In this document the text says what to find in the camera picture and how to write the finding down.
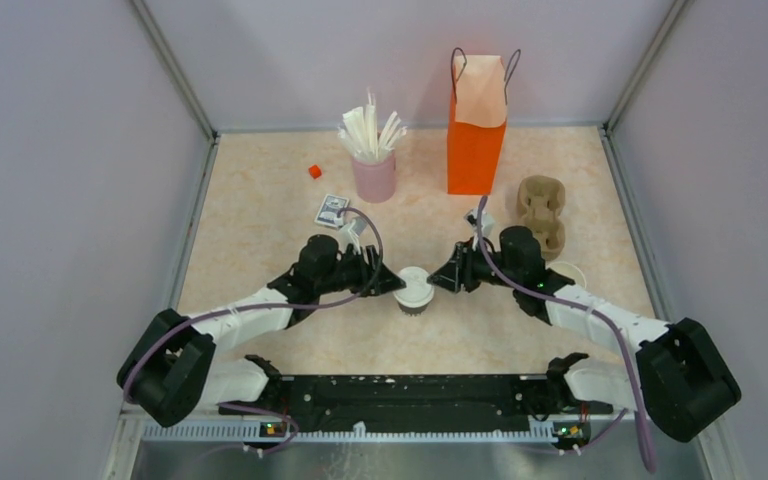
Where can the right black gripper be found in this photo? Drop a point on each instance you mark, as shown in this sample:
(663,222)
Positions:
(460,270)

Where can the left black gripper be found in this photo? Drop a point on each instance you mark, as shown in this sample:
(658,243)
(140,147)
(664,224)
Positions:
(385,282)

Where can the white plastic cup lid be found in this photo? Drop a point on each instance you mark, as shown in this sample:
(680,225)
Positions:
(418,292)

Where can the black paper coffee cup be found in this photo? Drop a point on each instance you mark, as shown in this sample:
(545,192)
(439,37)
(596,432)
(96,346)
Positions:
(413,310)

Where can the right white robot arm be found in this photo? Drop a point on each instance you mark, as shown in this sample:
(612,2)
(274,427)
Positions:
(672,371)

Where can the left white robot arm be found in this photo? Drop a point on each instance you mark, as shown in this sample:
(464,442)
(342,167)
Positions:
(181,363)

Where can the blue playing card box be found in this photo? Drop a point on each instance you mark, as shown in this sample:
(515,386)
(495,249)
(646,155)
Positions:
(329,213)

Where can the pink straw holder cup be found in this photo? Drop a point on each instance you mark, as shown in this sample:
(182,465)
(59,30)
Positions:
(377,182)

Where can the stack of paper cups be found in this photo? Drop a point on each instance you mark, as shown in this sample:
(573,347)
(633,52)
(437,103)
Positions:
(570,271)

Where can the brown pulp cup carrier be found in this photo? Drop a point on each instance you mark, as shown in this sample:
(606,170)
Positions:
(540,202)

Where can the small orange cube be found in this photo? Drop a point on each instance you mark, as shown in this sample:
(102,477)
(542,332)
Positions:
(315,171)

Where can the white wrapped straws bundle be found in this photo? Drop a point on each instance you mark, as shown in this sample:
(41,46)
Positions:
(364,138)

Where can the orange paper bag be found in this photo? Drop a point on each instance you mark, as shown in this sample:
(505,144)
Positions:
(478,116)

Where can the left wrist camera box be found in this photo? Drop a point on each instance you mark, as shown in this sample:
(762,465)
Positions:
(351,225)

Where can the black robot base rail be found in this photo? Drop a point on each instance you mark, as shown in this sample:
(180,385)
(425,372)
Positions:
(524,408)

